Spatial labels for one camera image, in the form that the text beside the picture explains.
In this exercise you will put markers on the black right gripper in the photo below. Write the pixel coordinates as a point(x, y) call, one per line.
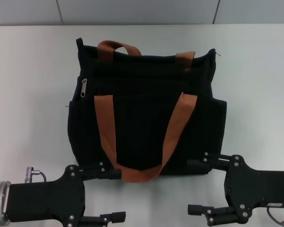
point(255, 189)

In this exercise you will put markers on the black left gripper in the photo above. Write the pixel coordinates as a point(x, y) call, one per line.
point(47, 198)

